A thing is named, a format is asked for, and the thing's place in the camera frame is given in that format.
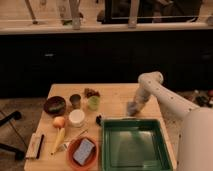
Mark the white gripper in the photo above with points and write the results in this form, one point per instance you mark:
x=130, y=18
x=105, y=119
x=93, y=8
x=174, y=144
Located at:
x=141, y=97

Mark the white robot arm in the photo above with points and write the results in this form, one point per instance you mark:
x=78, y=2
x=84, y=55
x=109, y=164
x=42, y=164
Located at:
x=195, y=148

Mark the light green plastic cup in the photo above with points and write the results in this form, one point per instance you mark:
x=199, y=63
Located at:
x=93, y=103

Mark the grey metal cup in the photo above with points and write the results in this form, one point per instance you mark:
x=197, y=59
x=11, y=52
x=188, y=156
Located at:
x=75, y=100

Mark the white paper cup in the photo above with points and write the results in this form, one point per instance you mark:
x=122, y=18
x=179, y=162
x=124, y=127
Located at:
x=76, y=118

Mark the green plastic tray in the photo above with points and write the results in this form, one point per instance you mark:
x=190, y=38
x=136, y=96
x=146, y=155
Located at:
x=134, y=145

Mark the small black object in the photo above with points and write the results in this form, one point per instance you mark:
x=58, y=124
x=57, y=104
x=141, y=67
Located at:
x=99, y=120

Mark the brown grape bunch toy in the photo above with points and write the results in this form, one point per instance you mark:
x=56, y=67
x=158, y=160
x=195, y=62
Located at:
x=90, y=92

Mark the blue sponge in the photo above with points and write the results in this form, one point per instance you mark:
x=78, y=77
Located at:
x=83, y=151

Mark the orange plastic bowl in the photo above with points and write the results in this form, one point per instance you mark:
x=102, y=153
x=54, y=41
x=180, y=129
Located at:
x=90, y=162

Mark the orange round fruit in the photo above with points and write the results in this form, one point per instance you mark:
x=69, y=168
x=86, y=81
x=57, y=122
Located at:
x=59, y=122

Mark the yellow banana toy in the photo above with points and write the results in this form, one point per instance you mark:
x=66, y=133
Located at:
x=59, y=140

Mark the metal fork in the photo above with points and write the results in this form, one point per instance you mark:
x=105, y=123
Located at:
x=65, y=145

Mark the dark brown bowl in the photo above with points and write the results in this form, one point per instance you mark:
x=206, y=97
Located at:
x=55, y=106

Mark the wooden block brush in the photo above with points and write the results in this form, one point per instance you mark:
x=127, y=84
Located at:
x=34, y=146

